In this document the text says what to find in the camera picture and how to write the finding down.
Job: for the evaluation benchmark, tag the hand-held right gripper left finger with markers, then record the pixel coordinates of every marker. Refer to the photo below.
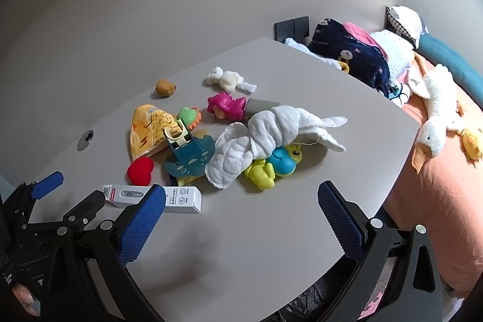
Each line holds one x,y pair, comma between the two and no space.
141,227

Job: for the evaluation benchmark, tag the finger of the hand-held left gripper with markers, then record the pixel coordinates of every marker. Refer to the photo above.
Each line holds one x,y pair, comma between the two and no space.
47,184
86,205

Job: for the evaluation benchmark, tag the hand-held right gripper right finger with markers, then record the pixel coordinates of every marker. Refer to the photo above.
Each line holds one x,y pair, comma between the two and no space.
339,220

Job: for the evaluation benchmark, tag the white thermometer box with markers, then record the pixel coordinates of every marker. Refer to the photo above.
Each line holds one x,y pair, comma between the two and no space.
120,193

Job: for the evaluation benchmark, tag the red heart plush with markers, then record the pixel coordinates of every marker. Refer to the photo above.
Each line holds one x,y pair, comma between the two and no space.
139,171

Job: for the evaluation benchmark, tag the blue frog toy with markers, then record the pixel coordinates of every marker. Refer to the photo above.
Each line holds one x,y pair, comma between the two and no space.
285,158

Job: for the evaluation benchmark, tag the yellow teal dinosaur slipper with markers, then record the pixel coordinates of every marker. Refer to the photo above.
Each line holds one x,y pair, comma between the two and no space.
188,158

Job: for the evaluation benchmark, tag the yellow-green frog toy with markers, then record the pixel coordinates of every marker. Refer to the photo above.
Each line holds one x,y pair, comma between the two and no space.
260,173

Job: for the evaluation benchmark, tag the white quilted cloth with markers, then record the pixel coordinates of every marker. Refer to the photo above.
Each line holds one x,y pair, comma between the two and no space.
264,135

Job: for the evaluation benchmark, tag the green orange toy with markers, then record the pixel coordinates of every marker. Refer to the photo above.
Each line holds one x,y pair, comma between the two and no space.
186,116

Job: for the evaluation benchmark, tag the brown plush ball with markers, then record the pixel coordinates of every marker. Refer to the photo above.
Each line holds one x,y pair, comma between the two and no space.
166,87

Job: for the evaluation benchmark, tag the pink toy figure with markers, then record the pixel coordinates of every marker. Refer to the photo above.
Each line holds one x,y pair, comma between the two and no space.
226,106

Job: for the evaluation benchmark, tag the white fluffy toy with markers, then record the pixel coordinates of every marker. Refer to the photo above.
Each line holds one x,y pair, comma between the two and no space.
228,80

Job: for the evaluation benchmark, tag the person's left hand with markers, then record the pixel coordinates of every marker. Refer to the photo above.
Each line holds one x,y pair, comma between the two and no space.
26,301

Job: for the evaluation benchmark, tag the foam puzzle floor mat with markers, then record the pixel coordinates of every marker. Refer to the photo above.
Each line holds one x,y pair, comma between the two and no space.
371,305

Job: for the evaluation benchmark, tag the bed with orange sheet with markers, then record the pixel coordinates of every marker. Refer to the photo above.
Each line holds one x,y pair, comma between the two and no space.
434,212

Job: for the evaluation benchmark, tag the cartoon print cloth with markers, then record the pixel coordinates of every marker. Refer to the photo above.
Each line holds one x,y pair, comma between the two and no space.
400,92

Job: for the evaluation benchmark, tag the white goose plush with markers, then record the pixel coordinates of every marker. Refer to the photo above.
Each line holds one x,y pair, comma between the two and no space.
434,107

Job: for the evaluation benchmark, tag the yellow duck plush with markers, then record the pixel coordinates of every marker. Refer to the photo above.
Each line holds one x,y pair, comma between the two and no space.
471,143

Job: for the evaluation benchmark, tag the small yellow toy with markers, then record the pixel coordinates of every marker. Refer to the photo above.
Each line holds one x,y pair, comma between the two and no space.
343,66

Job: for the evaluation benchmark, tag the navy printed blanket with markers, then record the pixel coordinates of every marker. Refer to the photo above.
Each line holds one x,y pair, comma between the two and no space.
347,50

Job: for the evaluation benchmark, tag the small white cloth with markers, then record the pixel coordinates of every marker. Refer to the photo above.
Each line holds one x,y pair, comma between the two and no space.
302,46

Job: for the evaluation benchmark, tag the white waffle blanket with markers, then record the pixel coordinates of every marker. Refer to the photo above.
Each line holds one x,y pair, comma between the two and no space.
394,50

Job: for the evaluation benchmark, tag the pink cloth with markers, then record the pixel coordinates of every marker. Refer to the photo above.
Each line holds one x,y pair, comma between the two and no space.
362,35

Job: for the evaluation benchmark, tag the teal long pillow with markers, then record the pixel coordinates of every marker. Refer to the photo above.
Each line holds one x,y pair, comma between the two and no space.
449,60

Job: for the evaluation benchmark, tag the checked pillow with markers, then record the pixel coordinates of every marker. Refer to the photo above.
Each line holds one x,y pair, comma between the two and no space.
405,20

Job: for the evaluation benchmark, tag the black wall outlet panel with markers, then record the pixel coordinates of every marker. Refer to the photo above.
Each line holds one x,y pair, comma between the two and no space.
291,28

